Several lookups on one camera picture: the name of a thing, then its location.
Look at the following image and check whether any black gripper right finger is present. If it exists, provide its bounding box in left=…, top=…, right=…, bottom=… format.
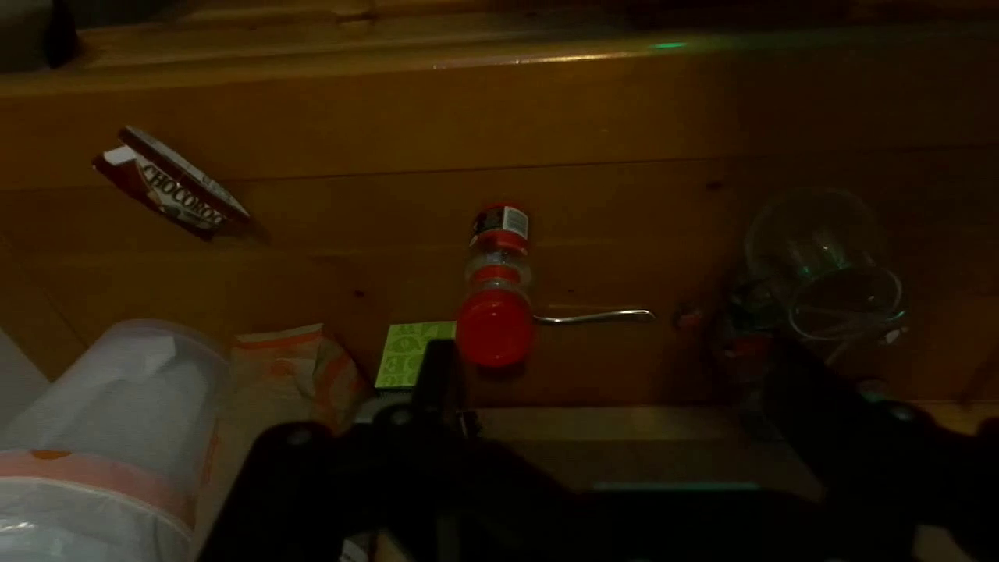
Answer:
left=752, top=339, right=999, bottom=562

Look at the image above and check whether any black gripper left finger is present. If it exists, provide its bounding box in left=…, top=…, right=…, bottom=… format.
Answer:
left=198, top=335, right=586, bottom=562

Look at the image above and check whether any clear bottle with red label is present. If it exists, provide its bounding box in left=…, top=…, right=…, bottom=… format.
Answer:
left=464, top=204, right=542, bottom=306

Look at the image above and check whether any small green patterned box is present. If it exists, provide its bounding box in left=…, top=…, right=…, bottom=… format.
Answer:
left=373, top=318, right=464, bottom=393

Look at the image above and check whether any clear glass jar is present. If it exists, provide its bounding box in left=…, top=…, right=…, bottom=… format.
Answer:
left=739, top=184, right=912, bottom=351

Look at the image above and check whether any thin silver metal utensil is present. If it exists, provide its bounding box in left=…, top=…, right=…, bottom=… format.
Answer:
left=535, top=302, right=655, bottom=328

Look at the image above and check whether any white plastic bag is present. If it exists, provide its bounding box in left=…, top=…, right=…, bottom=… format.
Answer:
left=0, top=318, right=236, bottom=562

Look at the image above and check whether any red white candy wrapper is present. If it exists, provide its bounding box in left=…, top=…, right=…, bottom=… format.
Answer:
left=91, top=122, right=260, bottom=244

